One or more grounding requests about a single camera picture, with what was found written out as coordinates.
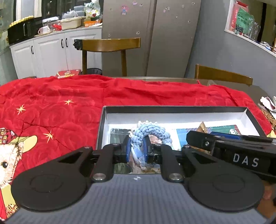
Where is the black shallow cardboard box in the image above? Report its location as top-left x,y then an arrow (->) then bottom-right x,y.
96,105 -> 268,174

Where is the green white snack bag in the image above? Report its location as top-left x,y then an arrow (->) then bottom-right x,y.
84,1 -> 102,22

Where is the black trash bin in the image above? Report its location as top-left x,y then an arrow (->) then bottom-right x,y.
87,68 -> 103,76

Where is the green printed bag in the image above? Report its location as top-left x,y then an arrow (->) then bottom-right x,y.
235,8 -> 255,35

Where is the white kitchen cabinet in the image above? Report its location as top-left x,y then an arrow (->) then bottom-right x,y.
10,27 -> 103,79

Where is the silver double door fridge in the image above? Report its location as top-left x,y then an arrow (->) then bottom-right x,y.
101,0 -> 202,77

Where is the pale pink cloth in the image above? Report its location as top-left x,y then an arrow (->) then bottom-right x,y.
258,96 -> 276,111

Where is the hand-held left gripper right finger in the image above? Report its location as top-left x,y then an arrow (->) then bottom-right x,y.
143,137 -> 218,183

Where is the black microwave oven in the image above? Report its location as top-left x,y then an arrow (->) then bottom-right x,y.
7,17 -> 43,44

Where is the white wall shelf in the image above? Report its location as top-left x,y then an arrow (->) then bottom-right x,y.
224,0 -> 276,57

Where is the wooden chair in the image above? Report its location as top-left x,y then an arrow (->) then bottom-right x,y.
195,64 -> 253,86
74,38 -> 141,77

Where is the blue crocheted scrunchie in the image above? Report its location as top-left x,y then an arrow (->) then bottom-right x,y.
129,121 -> 173,168

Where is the red bear printed blanket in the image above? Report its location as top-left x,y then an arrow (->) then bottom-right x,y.
0,74 -> 276,220

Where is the brown woven mat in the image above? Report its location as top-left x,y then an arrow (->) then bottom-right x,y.
260,108 -> 276,131

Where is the red flat box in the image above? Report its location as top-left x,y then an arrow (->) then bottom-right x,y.
56,69 -> 82,78

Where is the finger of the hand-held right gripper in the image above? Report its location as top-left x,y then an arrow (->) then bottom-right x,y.
186,130 -> 217,154
209,132 -> 276,144

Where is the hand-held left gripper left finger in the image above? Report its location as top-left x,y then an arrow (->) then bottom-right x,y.
58,138 -> 132,183

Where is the triangular patterned paper packet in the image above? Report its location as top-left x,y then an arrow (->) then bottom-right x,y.
196,121 -> 208,132

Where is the clear drinking glasses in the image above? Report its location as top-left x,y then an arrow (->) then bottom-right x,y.
248,22 -> 261,41

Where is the person's right hand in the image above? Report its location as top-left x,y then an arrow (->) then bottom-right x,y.
257,183 -> 276,218

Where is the beige plastic basin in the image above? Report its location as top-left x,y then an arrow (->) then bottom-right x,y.
60,18 -> 82,30

